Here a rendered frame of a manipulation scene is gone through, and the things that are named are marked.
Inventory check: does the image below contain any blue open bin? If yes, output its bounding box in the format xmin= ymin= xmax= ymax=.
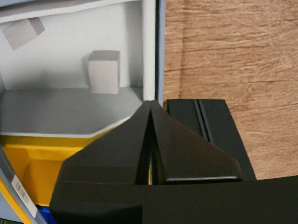
xmin=35 ymin=173 xmax=151 ymax=224

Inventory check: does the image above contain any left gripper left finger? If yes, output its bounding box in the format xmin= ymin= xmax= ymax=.
xmin=55 ymin=100 xmax=151 ymax=185

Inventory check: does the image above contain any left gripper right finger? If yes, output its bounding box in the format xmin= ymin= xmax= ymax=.
xmin=150 ymin=100 xmax=245 ymax=185

